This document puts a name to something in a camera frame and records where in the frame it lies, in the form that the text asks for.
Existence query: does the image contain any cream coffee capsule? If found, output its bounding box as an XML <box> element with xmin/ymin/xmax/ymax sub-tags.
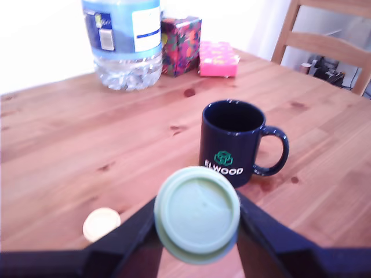
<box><xmin>82</xmin><ymin>207</ymin><xmax>122</xmax><ymax>243</ymax></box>

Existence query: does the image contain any large clear water bottle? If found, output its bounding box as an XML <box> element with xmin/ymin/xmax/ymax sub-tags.
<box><xmin>81</xmin><ymin>0</ymin><xmax>163</xmax><ymax>92</ymax></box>

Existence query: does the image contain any pale green coffee capsule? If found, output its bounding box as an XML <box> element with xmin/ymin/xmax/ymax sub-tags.
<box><xmin>153</xmin><ymin>166</ymin><xmax>241</xmax><ymax>266</ymax></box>

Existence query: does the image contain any wooden chair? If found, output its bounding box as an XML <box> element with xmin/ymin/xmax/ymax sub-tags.
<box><xmin>271</xmin><ymin>0</ymin><xmax>371</xmax><ymax>96</ymax></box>

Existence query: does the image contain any navy Elwood mug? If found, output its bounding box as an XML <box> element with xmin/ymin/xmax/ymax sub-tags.
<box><xmin>198</xmin><ymin>99</ymin><xmax>290</xmax><ymax>188</ymax></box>

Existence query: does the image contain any floral patterned box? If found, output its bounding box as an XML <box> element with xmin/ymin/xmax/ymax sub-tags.
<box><xmin>161</xmin><ymin>16</ymin><xmax>202</xmax><ymax>78</ymax></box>

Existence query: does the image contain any pink flat box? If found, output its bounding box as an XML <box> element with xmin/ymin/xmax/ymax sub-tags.
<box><xmin>199</xmin><ymin>41</ymin><xmax>241</xmax><ymax>78</ymax></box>

